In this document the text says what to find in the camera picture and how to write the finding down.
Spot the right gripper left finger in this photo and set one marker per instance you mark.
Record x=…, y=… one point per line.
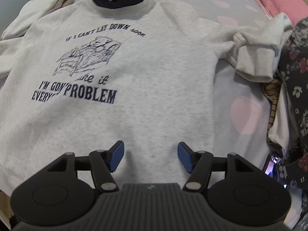
x=103, y=164

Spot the grey printed sweatshirt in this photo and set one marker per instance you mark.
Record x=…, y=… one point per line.
x=87, y=75

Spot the beige folded garment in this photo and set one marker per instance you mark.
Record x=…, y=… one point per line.
x=62, y=3

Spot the dark floral fabric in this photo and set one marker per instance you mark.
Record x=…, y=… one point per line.
x=293, y=70

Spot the polka dot bed sheet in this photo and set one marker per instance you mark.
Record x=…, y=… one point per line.
x=240, y=76

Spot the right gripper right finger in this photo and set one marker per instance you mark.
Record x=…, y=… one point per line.
x=198, y=164

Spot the smartphone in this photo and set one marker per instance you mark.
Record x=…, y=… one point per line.
x=269, y=168

